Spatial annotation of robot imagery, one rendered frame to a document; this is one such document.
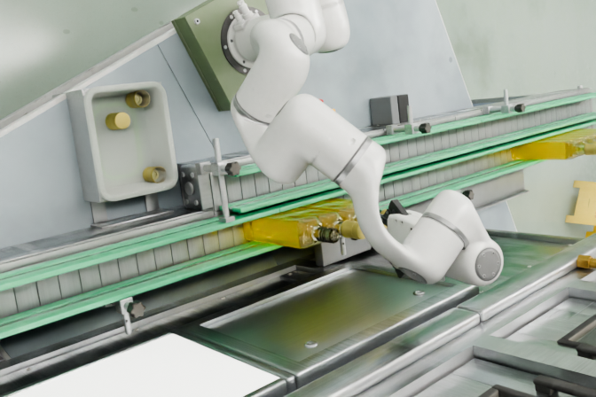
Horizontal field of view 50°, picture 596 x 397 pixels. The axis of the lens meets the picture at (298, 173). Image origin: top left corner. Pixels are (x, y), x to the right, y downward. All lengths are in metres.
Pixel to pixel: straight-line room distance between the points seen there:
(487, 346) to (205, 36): 0.86
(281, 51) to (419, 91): 1.12
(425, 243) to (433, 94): 1.21
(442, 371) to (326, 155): 0.38
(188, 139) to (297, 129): 0.60
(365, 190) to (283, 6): 0.40
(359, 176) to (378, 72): 1.01
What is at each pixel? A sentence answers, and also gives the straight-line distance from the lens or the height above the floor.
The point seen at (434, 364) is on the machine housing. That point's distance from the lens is 1.03.
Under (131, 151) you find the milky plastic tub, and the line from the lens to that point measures 1.39.
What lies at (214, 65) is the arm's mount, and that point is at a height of 0.81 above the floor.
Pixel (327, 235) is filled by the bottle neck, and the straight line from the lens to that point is 1.22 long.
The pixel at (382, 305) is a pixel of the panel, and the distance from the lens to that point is 1.22.
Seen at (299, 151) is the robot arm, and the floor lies 1.31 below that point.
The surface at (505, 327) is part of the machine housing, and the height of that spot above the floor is 1.43.
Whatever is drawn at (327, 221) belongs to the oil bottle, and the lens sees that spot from 1.29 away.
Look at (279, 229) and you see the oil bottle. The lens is 1.30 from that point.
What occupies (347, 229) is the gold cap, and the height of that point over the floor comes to 1.14.
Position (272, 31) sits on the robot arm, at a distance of 1.00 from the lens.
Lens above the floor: 2.01
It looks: 49 degrees down
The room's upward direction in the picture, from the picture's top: 92 degrees clockwise
